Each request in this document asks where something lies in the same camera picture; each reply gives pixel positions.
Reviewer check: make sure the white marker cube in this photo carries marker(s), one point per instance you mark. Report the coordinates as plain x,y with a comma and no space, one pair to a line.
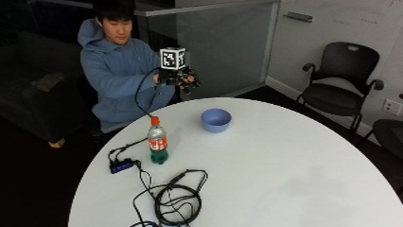
172,58

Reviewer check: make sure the glass partition panel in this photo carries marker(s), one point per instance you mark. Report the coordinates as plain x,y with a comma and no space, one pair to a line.
218,47

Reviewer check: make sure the blue bowl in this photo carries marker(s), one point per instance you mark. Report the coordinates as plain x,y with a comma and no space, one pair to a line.
216,120

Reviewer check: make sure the the person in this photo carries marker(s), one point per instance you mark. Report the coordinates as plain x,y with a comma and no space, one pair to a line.
113,78

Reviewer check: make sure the green plastic bottle orange cap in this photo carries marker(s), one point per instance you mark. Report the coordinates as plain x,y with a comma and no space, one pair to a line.
157,142

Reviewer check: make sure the white earbud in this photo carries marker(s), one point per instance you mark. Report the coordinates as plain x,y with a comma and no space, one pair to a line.
99,22

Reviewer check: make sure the black USB hub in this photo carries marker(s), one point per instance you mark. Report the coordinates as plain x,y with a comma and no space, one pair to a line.
122,165

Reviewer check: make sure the black office chair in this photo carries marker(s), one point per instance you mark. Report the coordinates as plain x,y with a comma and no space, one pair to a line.
339,88

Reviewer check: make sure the dark sofa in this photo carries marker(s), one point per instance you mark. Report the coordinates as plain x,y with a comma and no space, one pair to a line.
37,82

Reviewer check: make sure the black round side table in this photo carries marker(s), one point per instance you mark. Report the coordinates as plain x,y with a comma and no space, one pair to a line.
390,135

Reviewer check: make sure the white wall outlet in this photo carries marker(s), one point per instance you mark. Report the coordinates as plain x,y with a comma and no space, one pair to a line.
391,107

